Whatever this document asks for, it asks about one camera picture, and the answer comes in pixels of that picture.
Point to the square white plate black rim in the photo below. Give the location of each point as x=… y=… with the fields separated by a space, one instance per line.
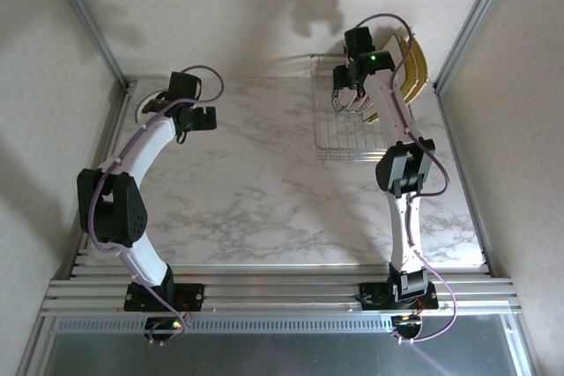
x=392 y=46

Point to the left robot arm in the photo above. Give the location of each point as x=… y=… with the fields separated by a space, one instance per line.
x=132 y=156

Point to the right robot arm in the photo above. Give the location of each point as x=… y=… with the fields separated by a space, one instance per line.
x=405 y=235

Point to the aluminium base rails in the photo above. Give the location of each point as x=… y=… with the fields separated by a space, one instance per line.
x=282 y=288

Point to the small controller board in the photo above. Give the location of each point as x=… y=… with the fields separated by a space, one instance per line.
x=407 y=325
x=161 y=327

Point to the perforated metal strip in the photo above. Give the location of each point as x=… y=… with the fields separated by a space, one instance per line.
x=282 y=325

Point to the grey metal sheet panel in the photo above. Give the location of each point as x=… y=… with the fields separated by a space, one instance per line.
x=282 y=358

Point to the aluminium side rail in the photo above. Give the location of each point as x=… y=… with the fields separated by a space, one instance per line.
x=112 y=134
x=475 y=217

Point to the aluminium frame post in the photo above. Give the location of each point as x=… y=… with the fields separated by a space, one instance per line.
x=476 y=19
x=90 y=26

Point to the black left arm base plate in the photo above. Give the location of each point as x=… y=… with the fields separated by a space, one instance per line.
x=194 y=294

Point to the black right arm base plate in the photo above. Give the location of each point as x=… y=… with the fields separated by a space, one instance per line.
x=374 y=299

